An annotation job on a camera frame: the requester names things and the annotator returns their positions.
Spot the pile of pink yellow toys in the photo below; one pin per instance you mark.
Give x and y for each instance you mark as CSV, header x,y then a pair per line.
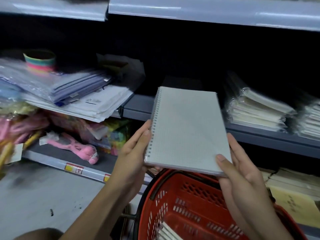
x,y
17,127

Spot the person's left thumb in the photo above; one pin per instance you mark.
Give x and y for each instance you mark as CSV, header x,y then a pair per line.
x,y
143,144

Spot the grey metal shelf board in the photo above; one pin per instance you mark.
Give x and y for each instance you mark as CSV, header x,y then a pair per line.
x,y
50,8
262,139
212,12

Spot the yellow red price label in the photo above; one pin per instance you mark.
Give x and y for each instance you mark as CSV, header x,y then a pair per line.
x,y
74,168
107,177

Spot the stack of blue plastic folders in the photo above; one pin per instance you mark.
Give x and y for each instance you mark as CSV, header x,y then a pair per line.
x,y
55,84

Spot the person's right thumb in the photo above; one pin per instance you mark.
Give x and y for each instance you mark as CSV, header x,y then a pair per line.
x,y
226,164

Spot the rainbow coil spring toy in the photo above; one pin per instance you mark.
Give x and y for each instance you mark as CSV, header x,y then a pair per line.
x,y
40,62

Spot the pile of colourful toy packets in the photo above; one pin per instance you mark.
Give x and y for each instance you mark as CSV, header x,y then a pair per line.
x,y
112,137

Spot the person's left forearm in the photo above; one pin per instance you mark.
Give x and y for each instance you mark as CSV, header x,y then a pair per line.
x,y
100,212

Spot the person's left hand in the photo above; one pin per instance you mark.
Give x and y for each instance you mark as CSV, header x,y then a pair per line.
x,y
130,162

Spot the red plastic shopping basket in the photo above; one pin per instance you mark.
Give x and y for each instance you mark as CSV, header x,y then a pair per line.
x,y
200,209

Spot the stack of beige books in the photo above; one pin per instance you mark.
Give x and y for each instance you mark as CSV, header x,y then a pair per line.
x,y
295,182

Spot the person's right hand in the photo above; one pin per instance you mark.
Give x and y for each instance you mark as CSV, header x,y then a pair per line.
x,y
243,179

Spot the person's right forearm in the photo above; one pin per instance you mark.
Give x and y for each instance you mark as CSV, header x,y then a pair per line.
x,y
260,219

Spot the stack of white paper packets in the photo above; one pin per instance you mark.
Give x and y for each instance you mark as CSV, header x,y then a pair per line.
x,y
100,104

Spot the pink plastic toy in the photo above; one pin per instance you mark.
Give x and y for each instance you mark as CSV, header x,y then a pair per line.
x,y
77,148

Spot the grey shelf with price labels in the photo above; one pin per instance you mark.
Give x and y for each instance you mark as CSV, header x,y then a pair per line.
x,y
62,157

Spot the yellow paper booklet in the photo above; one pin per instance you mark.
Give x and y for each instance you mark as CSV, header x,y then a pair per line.
x,y
297,207

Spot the stack of wrapped cream notebooks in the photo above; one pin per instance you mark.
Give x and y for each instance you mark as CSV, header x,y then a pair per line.
x,y
255,109
310,119

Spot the white packets in basket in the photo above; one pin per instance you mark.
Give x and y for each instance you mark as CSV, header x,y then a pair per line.
x,y
168,233

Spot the grey grid spiral notebook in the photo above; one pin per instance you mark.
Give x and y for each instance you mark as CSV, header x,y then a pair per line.
x,y
187,129

